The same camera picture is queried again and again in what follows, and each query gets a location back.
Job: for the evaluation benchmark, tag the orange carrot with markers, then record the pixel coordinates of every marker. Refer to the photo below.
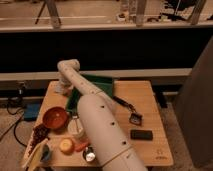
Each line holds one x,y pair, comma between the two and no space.
80,147

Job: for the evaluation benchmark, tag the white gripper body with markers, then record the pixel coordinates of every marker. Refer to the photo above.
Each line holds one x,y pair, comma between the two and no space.
64,81

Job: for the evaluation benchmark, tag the blue box on floor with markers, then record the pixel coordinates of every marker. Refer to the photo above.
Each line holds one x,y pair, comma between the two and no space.
31,112

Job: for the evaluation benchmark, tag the small metal cup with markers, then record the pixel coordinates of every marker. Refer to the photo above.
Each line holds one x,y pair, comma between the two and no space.
89,154

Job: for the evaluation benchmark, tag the red-orange bowl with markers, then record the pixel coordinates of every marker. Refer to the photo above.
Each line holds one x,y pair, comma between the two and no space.
55,118

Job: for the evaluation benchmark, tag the black rectangular block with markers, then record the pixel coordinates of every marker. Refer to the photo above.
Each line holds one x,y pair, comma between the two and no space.
141,134

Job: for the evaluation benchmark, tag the small blue bowl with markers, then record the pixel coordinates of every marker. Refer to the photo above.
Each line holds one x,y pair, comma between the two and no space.
46,153

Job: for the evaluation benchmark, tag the green plastic tray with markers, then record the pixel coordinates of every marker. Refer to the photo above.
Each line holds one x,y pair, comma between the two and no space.
104,83

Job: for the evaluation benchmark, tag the light grey towel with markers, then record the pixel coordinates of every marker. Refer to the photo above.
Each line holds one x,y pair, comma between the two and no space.
63,89

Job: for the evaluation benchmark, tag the yellow banana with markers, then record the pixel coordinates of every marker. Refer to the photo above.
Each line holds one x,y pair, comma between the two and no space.
27,160

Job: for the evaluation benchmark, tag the white cup with utensil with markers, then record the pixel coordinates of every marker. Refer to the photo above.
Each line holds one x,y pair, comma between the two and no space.
75,128

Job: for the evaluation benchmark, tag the black dish brush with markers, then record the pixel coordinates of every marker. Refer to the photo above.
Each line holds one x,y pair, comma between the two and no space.
134,118

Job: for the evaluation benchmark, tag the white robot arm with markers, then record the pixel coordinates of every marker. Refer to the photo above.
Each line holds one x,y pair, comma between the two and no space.
96,112

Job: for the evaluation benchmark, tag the yellow round fruit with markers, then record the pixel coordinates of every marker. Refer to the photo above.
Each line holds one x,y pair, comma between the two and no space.
66,146

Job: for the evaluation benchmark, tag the bunch of dark grapes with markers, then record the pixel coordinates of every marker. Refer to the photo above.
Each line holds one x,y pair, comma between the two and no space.
40,132

